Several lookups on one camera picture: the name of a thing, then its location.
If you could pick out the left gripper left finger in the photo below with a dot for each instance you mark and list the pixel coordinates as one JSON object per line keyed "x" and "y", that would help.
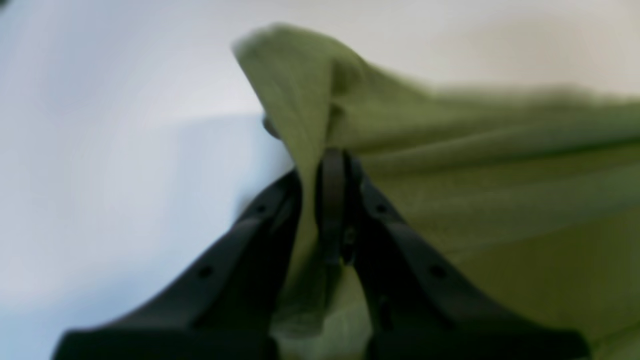
{"x": 220, "y": 307}

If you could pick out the olive green T-shirt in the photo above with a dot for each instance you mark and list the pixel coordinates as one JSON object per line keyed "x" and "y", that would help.
{"x": 532, "y": 193}

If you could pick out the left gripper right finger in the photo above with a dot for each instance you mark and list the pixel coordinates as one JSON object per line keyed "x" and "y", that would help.
{"x": 420, "y": 306}

